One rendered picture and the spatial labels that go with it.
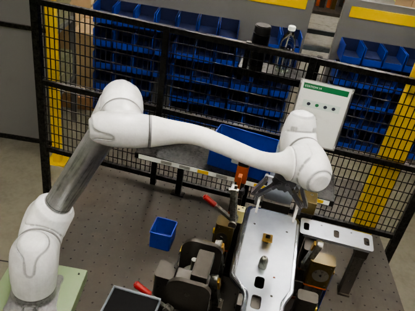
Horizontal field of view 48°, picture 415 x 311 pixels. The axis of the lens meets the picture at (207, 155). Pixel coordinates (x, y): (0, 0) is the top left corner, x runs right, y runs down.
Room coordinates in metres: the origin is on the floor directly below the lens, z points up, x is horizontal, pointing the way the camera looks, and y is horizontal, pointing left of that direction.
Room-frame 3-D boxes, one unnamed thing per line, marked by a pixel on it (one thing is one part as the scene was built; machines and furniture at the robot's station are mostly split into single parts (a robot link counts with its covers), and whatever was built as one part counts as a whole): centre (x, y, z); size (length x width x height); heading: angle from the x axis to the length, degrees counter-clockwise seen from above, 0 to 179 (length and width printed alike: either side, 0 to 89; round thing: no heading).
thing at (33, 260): (1.11, 0.54, 0.92); 0.18 x 0.16 x 0.22; 12
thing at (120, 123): (1.21, 0.28, 1.46); 0.18 x 0.14 x 0.13; 102
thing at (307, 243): (1.36, -0.49, 0.84); 0.12 x 0.07 x 0.28; 82
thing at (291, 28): (1.97, -0.26, 1.53); 0.07 x 0.07 x 0.20
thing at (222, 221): (1.34, -0.10, 0.87); 0.10 x 0.07 x 0.35; 82
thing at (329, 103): (1.85, -0.45, 1.30); 0.23 x 0.02 x 0.31; 82
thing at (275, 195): (1.58, -0.32, 1.17); 0.12 x 0.01 x 0.34; 82
